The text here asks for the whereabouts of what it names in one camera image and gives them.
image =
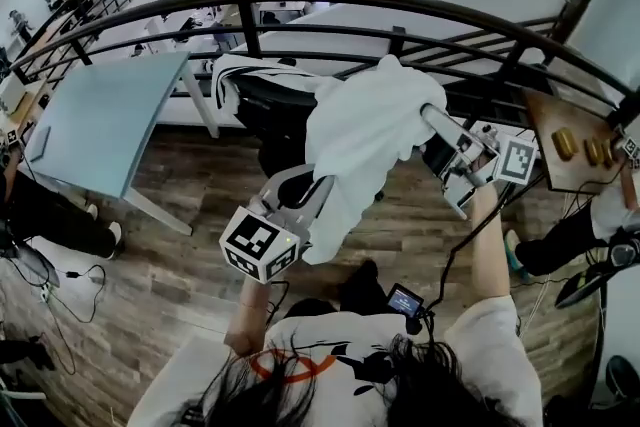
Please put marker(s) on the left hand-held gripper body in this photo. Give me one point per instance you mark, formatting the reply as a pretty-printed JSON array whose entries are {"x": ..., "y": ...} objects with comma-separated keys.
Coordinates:
[{"x": 250, "y": 235}]

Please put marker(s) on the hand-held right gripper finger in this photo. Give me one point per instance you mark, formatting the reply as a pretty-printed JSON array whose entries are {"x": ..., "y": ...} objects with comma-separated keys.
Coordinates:
[{"x": 442, "y": 155}]

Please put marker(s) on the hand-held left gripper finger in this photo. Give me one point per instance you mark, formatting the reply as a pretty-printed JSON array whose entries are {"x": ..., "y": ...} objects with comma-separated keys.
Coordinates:
[{"x": 290, "y": 190}]

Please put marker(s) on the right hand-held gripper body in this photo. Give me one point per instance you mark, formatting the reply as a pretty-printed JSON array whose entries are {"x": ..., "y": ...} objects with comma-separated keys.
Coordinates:
[{"x": 515, "y": 160}]

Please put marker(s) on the black office chair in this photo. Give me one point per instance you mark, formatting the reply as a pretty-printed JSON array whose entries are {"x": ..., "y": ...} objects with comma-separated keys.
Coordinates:
[{"x": 280, "y": 125}]

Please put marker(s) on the white clothes with black stripes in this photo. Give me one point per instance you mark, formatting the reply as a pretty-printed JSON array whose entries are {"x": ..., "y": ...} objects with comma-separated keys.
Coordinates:
[{"x": 360, "y": 135}]

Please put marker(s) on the person's right forearm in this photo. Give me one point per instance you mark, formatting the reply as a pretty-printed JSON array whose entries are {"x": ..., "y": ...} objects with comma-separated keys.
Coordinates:
[{"x": 490, "y": 245}]

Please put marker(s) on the person's left forearm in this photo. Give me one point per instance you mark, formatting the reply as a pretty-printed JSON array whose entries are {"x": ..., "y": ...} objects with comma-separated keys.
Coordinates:
[{"x": 250, "y": 315}]

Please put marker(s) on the golden brown block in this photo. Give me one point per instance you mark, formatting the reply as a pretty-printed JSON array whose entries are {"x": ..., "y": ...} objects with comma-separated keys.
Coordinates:
[
  {"x": 563, "y": 144},
  {"x": 608, "y": 154},
  {"x": 593, "y": 151}
]

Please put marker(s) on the wooden table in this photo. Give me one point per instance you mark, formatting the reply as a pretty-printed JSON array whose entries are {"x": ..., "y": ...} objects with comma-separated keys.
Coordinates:
[{"x": 550, "y": 115}]

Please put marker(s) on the person's black trousers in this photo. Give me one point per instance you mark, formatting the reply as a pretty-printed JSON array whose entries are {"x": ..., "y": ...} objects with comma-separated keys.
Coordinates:
[{"x": 360, "y": 285}]

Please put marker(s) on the small black screen device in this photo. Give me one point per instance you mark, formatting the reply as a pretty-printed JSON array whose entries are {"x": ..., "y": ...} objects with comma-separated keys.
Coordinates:
[{"x": 405, "y": 301}]

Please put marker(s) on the dark metal railing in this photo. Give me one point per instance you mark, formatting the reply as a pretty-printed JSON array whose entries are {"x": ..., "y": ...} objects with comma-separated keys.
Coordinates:
[{"x": 251, "y": 30}]

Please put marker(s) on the black power adapter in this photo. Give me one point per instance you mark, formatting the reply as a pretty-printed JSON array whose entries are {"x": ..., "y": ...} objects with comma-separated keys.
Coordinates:
[{"x": 73, "y": 274}]

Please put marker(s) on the light blue table white legs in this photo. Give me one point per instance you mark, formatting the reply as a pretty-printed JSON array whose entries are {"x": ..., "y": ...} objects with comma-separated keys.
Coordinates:
[{"x": 100, "y": 115}]

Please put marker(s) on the person's white shirt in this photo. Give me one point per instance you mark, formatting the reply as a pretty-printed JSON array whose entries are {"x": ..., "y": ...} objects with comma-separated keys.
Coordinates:
[{"x": 480, "y": 350}]

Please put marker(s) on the grey flat pad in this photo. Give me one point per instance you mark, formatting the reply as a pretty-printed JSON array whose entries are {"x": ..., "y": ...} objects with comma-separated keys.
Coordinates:
[{"x": 41, "y": 144}]

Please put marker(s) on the wooden desk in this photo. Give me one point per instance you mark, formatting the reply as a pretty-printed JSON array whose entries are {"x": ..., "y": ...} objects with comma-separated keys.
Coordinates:
[{"x": 32, "y": 102}]

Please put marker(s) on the white box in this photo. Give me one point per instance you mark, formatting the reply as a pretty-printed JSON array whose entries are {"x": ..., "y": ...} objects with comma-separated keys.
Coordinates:
[{"x": 11, "y": 95}]

